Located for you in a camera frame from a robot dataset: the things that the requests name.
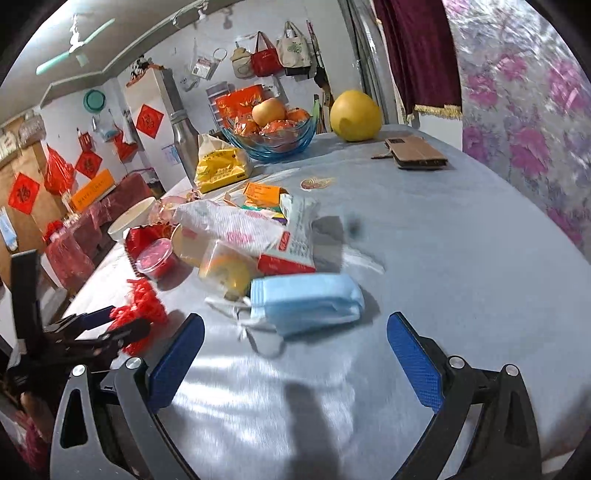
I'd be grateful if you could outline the dark red curtain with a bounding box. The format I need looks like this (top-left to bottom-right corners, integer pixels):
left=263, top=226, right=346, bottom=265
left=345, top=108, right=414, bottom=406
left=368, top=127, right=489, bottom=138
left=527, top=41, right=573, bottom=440
left=373, top=0, right=463, bottom=121

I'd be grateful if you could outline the yellow snack packet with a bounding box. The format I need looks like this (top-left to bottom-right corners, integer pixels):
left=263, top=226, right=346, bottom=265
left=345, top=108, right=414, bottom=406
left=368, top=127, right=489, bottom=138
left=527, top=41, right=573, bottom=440
left=195, top=134, right=254, bottom=193

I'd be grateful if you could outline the long orange box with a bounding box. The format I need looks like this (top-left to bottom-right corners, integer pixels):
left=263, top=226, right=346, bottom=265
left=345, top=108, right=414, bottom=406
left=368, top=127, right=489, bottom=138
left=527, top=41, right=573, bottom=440
left=70, top=169, right=116, bottom=213

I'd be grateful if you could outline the clear hanging bag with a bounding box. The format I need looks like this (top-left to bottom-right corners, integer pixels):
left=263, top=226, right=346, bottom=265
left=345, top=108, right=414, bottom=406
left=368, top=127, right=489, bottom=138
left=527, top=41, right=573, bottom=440
left=191, top=48, right=227, bottom=81

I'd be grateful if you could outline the red cloth covered furniture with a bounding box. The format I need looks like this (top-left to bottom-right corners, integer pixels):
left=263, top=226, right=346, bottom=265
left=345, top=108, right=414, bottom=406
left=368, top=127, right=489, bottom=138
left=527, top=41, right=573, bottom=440
left=44, top=173, right=160, bottom=289

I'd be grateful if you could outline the white tote bag green print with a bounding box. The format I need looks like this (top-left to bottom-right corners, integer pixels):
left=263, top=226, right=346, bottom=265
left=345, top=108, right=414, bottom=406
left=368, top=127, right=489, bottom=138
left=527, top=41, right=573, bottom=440
left=276, top=21, right=311, bottom=70

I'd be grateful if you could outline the red tassel knot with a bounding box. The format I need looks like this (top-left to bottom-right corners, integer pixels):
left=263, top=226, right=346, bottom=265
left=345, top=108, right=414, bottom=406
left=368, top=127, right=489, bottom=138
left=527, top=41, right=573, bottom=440
left=110, top=278, right=168, bottom=356

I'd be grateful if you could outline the blue glass fruit bowl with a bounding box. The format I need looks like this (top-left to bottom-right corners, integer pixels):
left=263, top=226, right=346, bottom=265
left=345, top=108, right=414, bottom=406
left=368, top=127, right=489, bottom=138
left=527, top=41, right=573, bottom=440
left=218, top=111, right=319, bottom=162

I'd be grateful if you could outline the orange cardboard box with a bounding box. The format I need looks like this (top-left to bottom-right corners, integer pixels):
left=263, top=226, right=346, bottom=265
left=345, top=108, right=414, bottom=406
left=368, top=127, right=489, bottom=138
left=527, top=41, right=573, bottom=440
left=242, top=181, right=289, bottom=213

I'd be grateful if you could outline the red tote bag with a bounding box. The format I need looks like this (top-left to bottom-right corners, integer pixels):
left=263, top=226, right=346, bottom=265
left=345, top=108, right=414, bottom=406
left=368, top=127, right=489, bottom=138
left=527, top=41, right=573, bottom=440
left=250, top=31, right=282, bottom=78

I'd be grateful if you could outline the steel bottle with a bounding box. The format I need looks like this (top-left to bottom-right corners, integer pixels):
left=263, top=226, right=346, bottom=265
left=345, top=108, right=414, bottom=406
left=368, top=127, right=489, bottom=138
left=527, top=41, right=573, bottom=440
left=168, top=110, right=199, bottom=183

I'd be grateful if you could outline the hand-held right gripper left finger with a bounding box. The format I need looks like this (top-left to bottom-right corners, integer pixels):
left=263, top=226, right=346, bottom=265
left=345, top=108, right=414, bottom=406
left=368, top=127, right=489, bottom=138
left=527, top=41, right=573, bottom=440
left=48, top=313, right=206, bottom=480

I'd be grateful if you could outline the stack of blue face masks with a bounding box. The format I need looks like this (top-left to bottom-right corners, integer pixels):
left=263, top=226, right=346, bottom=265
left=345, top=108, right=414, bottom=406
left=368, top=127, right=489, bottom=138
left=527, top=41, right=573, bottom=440
left=206, top=273, right=365, bottom=356

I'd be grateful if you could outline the white refrigerator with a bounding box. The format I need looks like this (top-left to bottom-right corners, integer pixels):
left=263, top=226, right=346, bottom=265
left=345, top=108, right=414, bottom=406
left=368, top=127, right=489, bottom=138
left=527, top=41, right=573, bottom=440
left=124, top=69, right=190, bottom=185

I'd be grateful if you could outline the yellow red apple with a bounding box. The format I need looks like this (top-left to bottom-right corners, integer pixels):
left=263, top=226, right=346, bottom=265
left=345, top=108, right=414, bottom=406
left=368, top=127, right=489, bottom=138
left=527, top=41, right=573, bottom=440
left=252, top=98, right=287, bottom=126

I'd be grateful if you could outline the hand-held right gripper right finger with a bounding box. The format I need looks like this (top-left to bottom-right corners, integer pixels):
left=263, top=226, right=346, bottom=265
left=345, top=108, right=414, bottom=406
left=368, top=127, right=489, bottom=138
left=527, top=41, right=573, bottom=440
left=386, top=311, right=543, bottom=480

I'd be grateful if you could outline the green round plate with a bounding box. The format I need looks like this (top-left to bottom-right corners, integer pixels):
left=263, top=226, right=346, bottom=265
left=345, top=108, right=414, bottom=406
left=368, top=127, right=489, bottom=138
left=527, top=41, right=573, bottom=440
left=83, top=89, right=106, bottom=114

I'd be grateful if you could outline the beige tote bag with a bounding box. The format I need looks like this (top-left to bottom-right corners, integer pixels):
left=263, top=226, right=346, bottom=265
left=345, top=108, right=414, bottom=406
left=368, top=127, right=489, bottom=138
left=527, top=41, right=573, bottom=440
left=231, top=42, right=253, bottom=79

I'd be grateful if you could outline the red diamond paper decoration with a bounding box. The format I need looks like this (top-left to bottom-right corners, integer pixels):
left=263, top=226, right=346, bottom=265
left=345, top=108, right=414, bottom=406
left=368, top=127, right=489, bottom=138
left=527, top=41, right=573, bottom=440
left=8, top=172, right=41, bottom=215
left=75, top=150, right=103, bottom=180
left=135, top=104, right=164, bottom=138

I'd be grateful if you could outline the white and red packet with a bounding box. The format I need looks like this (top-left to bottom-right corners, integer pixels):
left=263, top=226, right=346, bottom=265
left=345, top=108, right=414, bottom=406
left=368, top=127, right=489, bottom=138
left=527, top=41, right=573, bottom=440
left=257, top=193, right=320, bottom=277

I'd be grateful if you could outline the clear tub with red lid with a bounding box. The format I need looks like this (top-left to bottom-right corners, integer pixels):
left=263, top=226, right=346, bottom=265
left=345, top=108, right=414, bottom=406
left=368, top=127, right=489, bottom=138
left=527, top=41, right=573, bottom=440
left=135, top=238, right=182, bottom=280

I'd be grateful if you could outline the clear packet with yellow content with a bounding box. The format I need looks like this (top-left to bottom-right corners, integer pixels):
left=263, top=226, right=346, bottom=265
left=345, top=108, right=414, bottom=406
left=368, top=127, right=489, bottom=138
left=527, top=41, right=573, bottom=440
left=198, top=240, right=259, bottom=301

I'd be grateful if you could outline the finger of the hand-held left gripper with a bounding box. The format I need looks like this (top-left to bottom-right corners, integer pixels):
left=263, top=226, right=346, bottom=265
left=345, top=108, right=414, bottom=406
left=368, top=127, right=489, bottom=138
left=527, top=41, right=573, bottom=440
left=69, top=318, right=151, bottom=357
left=43, top=305, right=123, bottom=334

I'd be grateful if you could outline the grey tasselled tablecloth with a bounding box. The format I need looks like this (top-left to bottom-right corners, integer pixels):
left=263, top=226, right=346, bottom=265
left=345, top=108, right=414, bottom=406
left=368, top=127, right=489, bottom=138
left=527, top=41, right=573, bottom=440
left=60, top=124, right=568, bottom=480

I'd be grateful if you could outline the phone in brown case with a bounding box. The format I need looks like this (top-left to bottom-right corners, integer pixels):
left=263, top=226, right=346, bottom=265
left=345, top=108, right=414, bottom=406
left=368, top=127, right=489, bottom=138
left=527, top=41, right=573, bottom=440
left=372, top=136, right=448, bottom=171

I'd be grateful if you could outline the white plastic bag pink print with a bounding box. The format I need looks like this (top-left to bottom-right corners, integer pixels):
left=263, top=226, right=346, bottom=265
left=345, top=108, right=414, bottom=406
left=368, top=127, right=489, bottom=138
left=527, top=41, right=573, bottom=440
left=173, top=200, right=289, bottom=259

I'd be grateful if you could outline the yellow pomelo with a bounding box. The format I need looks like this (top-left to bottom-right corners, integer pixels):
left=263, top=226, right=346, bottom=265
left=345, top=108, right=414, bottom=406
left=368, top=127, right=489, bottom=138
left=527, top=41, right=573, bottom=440
left=329, top=90, right=383, bottom=142

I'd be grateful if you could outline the red foil packet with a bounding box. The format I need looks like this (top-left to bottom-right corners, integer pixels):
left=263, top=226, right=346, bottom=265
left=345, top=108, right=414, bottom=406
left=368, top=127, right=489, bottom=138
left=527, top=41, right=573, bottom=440
left=126, top=225, right=171, bottom=259

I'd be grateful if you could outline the clear pink plastic wrapper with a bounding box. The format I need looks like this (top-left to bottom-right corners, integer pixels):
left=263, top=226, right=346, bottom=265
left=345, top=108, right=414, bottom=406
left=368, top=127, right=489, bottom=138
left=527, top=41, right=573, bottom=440
left=148, top=191, right=204, bottom=227

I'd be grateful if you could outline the orange gift box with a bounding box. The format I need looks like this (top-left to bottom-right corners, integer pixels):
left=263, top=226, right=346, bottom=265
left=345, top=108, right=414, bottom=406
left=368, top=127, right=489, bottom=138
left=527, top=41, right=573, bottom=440
left=215, top=85, right=269, bottom=130

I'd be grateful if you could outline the floral curtain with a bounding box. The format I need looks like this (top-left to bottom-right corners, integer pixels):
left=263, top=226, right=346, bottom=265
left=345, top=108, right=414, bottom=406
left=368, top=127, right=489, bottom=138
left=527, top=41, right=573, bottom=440
left=441, top=0, right=591, bottom=259

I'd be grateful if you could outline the white bowl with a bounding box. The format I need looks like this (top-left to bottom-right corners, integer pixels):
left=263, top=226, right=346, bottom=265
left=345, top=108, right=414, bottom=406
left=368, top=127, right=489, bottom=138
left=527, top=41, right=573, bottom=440
left=107, top=197, right=158, bottom=243

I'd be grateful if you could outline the hanging blue face mask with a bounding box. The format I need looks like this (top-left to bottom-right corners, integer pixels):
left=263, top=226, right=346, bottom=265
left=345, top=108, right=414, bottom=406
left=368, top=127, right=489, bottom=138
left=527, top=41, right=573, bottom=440
left=0, top=207, right=19, bottom=252

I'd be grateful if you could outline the green ceiling fan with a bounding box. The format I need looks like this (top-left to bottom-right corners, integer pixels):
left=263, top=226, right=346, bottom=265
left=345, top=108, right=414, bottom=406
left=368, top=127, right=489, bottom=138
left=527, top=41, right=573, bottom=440
left=36, top=14, right=116, bottom=77

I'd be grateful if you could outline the beige round container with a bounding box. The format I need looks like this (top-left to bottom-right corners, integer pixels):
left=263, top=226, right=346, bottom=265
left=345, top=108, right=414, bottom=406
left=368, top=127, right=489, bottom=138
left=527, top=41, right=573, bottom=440
left=171, top=226, right=208, bottom=268

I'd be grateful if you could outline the red plastic bag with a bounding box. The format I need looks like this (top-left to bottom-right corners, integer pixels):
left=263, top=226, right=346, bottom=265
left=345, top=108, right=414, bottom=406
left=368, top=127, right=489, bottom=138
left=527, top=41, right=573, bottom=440
left=44, top=145, right=75, bottom=195

